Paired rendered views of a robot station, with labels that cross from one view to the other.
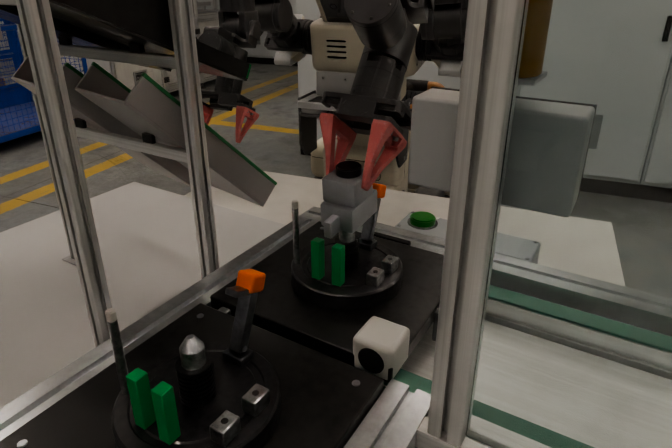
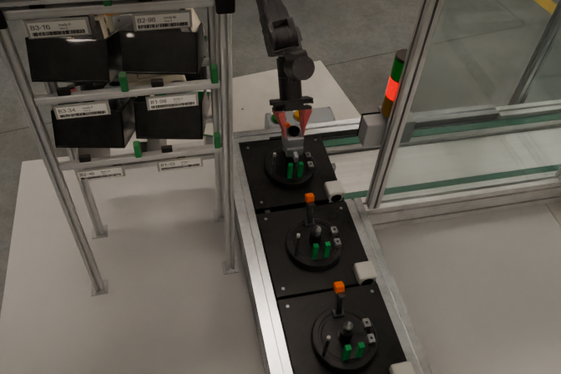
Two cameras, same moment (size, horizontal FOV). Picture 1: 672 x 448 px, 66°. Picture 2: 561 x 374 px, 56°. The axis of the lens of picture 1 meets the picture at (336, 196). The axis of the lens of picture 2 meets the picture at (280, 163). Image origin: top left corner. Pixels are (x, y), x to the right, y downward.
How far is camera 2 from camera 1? 1.03 m
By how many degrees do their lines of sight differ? 45
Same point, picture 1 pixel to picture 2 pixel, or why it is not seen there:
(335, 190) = (295, 143)
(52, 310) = (143, 262)
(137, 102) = not seen: hidden behind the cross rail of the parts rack
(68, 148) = (229, 190)
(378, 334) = (335, 188)
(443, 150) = (376, 136)
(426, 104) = (371, 127)
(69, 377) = (255, 267)
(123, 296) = (164, 234)
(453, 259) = (384, 164)
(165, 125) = not seen: hidden behind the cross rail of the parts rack
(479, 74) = (398, 123)
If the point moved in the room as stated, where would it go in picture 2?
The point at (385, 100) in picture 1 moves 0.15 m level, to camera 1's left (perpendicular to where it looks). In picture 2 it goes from (306, 99) to (262, 126)
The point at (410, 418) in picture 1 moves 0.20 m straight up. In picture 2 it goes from (361, 208) to (376, 156)
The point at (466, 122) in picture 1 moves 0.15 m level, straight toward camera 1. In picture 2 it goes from (393, 134) to (437, 179)
